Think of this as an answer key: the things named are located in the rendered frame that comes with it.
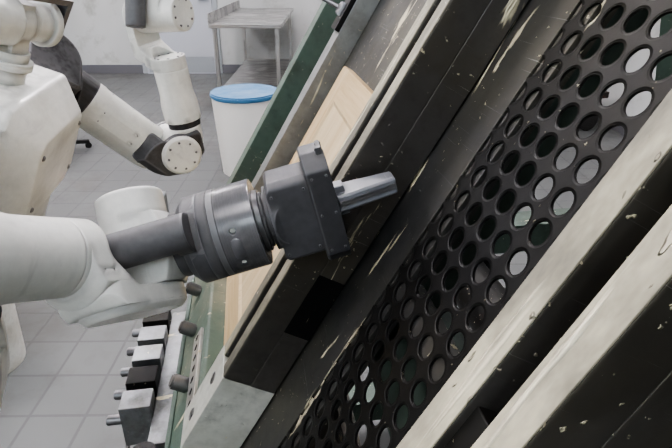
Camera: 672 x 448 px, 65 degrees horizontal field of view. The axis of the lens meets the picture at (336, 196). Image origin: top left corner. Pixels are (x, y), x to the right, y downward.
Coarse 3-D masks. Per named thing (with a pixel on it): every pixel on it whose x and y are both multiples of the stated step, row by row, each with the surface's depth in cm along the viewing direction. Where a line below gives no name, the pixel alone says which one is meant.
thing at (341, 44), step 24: (360, 0) 98; (360, 24) 100; (336, 48) 101; (312, 72) 106; (336, 72) 103; (312, 96) 104; (288, 120) 108; (312, 120) 106; (288, 144) 107; (264, 168) 109
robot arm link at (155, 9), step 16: (128, 0) 90; (144, 0) 92; (160, 0) 93; (176, 0) 93; (128, 16) 91; (144, 16) 92; (160, 16) 93; (176, 16) 93; (192, 16) 97; (144, 32) 98; (160, 32) 98
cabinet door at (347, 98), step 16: (336, 80) 95; (352, 80) 86; (336, 96) 91; (352, 96) 82; (368, 96) 75; (320, 112) 96; (336, 112) 88; (352, 112) 79; (320, 128) 92; (336, 128) 84; (304, 144) 96; (336, 144) 80; (256, 272) 90; (240, 288) 95; (256, 288) 86; (240, 304) 91; (224, 336) 90
